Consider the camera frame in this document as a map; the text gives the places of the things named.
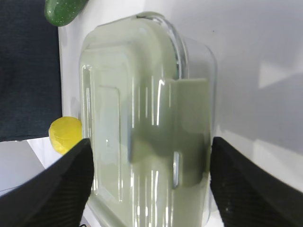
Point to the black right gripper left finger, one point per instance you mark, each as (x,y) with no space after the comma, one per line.
(54,198)

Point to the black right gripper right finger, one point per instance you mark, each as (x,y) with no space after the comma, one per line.
(248,196)

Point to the yellow lemon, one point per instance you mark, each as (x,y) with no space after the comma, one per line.
(65,133)

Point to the dark navy lunch bag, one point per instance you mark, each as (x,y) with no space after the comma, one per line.
(30,80)

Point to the glass container green lid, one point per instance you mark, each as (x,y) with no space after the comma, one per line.
(146,97)

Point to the green cucumber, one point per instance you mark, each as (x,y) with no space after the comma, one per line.
(62,12)

